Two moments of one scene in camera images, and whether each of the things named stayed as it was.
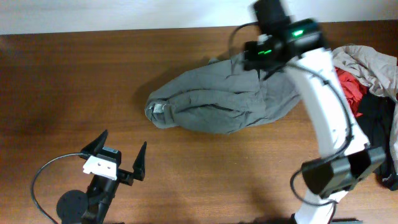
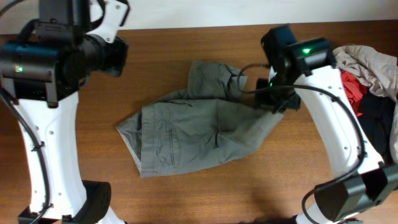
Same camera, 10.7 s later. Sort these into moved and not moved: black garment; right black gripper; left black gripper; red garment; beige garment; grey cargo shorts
Moved: grey cargo shorts; left black gripper; right black gripper
Not moved: beige garment; red garment; black garment
